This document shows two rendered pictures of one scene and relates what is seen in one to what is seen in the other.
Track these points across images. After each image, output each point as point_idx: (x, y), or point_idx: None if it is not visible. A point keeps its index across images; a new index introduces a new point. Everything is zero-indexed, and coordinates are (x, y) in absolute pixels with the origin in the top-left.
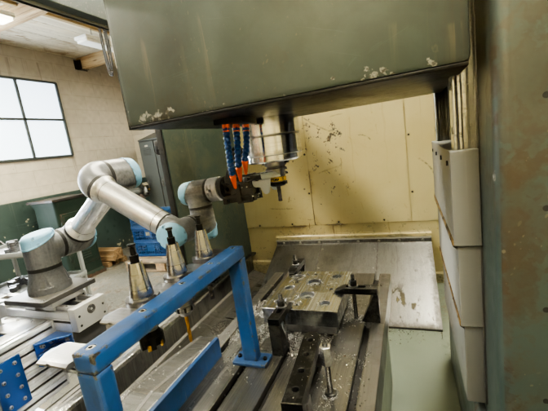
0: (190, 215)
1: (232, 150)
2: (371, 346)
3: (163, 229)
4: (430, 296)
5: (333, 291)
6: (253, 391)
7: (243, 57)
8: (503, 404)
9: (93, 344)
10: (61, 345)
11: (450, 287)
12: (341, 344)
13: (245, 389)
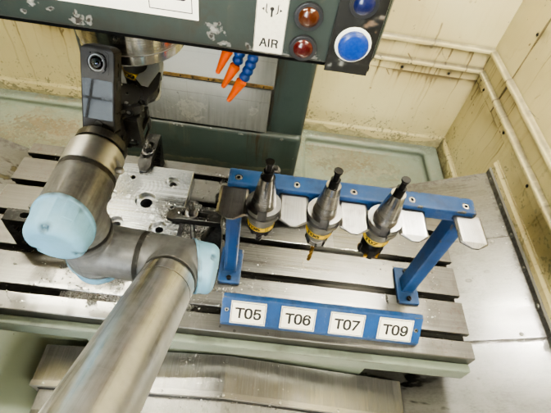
0: (135, 238)
1: (116, 55)
2: (205, 171)
3: (216, 260)
4: (7, 148)
5: (142, 174)
6: (275, 254)
7: None
8: (306, 106)
9: (462, 206)
10: (467, 241)
11: (220, 79)
12: (202, 192)
13: (274, 261)
